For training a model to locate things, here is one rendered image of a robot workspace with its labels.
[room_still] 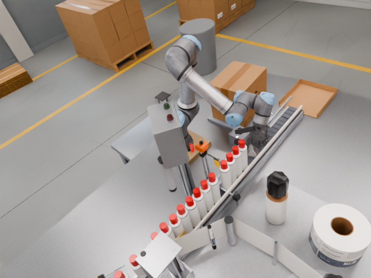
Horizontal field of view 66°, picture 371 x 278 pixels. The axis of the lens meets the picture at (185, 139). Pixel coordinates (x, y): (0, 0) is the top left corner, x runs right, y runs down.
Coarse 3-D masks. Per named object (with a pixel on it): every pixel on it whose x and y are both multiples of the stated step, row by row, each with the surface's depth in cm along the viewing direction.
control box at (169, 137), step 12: (156, 108) 107; (156, 120) 102; (156, 132) 97; (168, 132) 98; (180, 132) 99; (156, 144) 101; (168, 144) 101; (180, 144) 103; (168, 156) 105; (180, 156) 107
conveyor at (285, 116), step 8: (288, 112) 179; (280, 120) 175; (272, 128) 172; (280, 128) 171; (272, 136) 167; (272, 144) 163; (264, 152) 160; (248, 160) 158; (224, 192) 146; (232, 192) 145; (224, 200) 142; (216, 208) 140
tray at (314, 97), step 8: (304, 80) 202; (296, 88) 202; (304, 88) 200; (312, 88) 199; (320, 88) 197; (328, 88) 193; (336, 88) 189; (288, 96) 198; (296, 96) 196; (304, 96) 194; (312, 96) 193; (320, 96) 192; (328, 96) 190; (280, 104) 193; (288, 104) 191; (296, 104) 190; (304, 104) 189; (312, 104) 187; (320, 104) 186; (304, 112) 183; (312, 112) 182; (320, 112) 179
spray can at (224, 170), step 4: (224, 160) 134; (220, 164) 134; (224, 164) 132; (220, 168) 136; (224, 168) 134; (228, 168) 135; (220, 172) 136; (224, 172) 135; (228, 172) 135; (220, 176) 139; (224, 176) 137; (228, 176) 137; (224, 180) 139; (228, 180) 139; (224, 184) 142; (228, 184) 141; (224, 188) 144; (228, 188) 144
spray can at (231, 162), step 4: (228, 156) 135; (232, 156) 136; (228, 160) 137; (232, 160) 137; (228, 164) 138; (232, 164) 137; (232, 168) 139; (232, 172) 141; (232, 176) 143; (236, 176) 146; (232, 180) 146
